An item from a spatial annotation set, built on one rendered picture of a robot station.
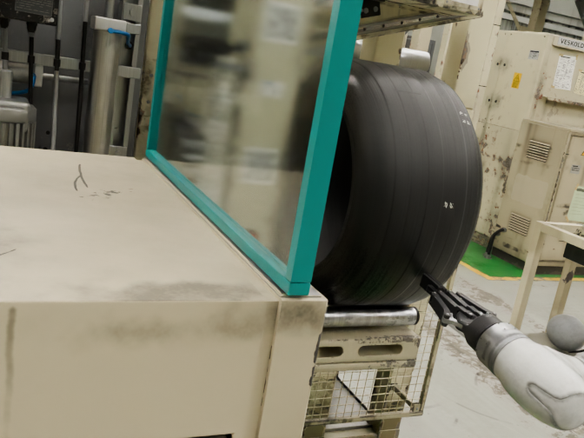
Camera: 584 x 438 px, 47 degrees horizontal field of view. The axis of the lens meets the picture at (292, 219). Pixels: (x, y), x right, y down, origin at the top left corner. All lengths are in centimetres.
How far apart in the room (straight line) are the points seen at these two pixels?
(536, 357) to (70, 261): 84
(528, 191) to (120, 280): 562
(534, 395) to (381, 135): 56
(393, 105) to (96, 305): 99
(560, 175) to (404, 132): 456
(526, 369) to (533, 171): 491
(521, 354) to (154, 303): 82
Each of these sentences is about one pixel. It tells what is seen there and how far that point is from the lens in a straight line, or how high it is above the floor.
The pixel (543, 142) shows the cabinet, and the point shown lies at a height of 110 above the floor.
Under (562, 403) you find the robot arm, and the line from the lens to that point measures 116.
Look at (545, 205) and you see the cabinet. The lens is 591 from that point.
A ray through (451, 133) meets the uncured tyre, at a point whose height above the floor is 135.
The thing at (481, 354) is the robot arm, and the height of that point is 100.
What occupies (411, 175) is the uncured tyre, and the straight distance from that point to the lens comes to 134.
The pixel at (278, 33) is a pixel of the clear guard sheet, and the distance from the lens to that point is 61.
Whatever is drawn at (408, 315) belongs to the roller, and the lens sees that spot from 161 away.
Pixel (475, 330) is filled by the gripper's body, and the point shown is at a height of 102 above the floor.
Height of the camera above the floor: 146
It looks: 14 degrees down
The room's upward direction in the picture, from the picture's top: 10 degrees clockwise
